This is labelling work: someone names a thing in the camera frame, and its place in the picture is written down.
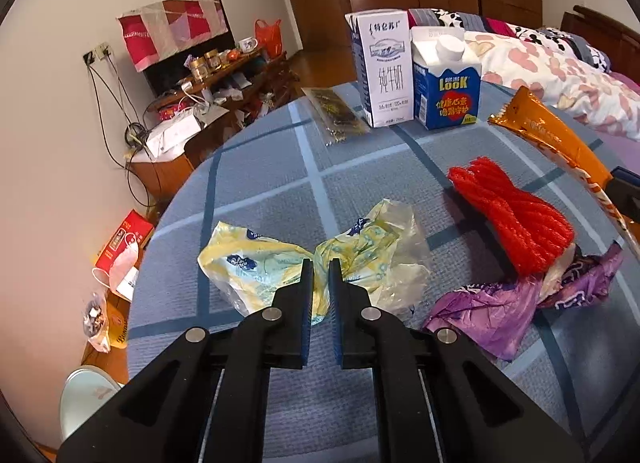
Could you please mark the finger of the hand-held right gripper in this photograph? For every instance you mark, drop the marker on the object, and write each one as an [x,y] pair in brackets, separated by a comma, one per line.
[625,198]

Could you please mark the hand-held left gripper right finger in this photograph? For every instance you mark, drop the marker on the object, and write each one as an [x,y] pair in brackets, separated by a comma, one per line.
[337,323]

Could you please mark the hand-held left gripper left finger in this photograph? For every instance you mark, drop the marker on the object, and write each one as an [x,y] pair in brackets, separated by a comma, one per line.
[306,323]

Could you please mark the pale yellow plastic wrapper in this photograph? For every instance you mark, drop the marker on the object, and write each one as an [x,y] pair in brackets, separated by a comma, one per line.
[250,263]

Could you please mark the orange snack wrapper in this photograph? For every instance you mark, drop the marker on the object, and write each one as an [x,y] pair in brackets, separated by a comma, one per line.
[550,133]

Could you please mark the pale green trash bin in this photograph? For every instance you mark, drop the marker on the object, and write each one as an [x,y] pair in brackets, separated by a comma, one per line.
[85,393]

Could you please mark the purple bed sheet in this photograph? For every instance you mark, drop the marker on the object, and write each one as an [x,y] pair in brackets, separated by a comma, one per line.
[625,153]

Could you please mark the purple white foil wrapper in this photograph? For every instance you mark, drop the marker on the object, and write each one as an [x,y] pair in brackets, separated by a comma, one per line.
[585,278]

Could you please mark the red mesh netting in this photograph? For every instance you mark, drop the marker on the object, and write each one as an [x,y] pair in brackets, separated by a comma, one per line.
[520,223]

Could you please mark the purple plastic wrapper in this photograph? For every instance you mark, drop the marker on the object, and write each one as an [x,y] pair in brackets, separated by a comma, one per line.
[490,318]

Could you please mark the wooden bed headboard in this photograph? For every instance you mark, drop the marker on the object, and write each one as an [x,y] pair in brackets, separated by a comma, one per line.
[610,38]

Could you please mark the folded patterned blanket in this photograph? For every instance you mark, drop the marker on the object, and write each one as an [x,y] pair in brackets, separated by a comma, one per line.
[550,38]

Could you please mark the white plastic bag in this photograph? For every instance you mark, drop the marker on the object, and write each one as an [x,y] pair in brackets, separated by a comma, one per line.
[120,273]

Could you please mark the red cardboard box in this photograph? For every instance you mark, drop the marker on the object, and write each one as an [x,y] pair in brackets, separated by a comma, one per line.
[125,238]

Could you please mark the wooden television cabinet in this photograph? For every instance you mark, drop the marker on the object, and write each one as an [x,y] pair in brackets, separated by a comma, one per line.
[165,173]

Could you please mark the blue capped drink carton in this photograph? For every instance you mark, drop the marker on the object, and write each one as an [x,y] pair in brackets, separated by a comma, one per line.
[445,98]

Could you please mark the dark clear snack packet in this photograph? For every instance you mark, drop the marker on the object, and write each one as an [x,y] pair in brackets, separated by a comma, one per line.
[335,113]

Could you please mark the clear bag of small items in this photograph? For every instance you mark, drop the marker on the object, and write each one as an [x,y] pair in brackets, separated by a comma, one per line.
[95,323]

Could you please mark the white box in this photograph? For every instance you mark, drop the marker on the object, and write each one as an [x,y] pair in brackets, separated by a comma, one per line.
[172,135]

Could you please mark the tall white milk carton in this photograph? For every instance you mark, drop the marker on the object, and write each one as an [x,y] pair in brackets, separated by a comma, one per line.
[385,78]

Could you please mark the gold jar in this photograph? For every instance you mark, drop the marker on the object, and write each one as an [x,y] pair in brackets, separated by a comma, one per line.
[199,68]

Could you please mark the black television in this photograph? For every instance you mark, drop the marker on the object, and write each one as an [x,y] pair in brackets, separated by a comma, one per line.
[165,78]

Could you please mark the white mug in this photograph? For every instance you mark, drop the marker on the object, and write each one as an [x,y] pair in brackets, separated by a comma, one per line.
[247,45]

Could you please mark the orange plastic bag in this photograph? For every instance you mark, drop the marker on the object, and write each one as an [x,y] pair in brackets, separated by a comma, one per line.
[268,38]

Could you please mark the red white cloth cover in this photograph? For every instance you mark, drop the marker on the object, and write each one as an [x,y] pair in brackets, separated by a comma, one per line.
[170,25]

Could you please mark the wall socket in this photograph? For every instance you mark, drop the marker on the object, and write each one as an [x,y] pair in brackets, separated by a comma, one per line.
[97,53]

